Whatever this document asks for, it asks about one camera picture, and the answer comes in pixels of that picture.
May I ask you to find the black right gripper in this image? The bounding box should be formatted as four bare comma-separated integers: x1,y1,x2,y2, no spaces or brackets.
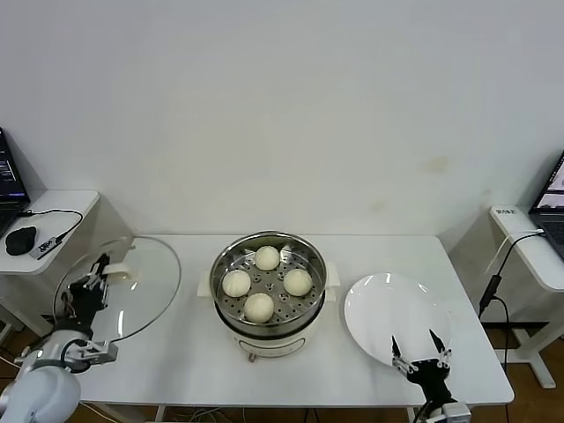
391,330,455,404

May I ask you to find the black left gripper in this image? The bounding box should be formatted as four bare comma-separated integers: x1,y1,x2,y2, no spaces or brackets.
61,253,111,330

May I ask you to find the glass lid with cream handle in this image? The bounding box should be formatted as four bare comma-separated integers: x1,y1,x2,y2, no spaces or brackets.
52,235,182,345

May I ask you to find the white steamed baozi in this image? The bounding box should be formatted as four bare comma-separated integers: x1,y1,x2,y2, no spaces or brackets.
254,245,280,271
242,292,275,323
282,269,314,297
221,270,252,299

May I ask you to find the stainless steel steamer basket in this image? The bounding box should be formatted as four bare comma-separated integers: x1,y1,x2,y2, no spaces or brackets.
209,230,328,335

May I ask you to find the white round plate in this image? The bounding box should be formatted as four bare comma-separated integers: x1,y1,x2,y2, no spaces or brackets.
344,272,453,370

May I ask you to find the grey usb hub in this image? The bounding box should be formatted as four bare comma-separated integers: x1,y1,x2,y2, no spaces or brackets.
29,235,59,260

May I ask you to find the white side desk with mouse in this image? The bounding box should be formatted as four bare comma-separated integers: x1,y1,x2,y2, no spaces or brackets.
0,189,100,349

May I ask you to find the black computer mouse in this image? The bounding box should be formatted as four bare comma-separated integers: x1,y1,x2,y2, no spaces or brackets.
4,225,38,256

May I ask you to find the black laptop with dark screen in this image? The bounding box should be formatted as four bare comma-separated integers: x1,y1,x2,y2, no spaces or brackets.
0,127,32,238

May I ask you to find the white side desk with label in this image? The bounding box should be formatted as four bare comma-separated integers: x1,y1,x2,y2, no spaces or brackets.
490,204,564,390

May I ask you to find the cream electric cooker pot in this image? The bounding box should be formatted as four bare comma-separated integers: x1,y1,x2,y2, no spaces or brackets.
197,263,341,365

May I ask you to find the grey laptop with bright screen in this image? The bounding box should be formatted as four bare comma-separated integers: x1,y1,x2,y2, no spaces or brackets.
527,149,564,259

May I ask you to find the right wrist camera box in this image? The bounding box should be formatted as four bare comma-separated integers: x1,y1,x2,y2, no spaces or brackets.
442,390,471,418

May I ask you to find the black hub cable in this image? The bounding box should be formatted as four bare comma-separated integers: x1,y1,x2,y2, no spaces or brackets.
16,208,85,241

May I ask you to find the black cable with inline adapter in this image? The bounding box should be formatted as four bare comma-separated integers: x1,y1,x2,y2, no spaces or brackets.
479,232,550,367

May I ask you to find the white cable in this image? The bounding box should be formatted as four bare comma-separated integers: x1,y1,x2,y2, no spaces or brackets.
486,228,546,275

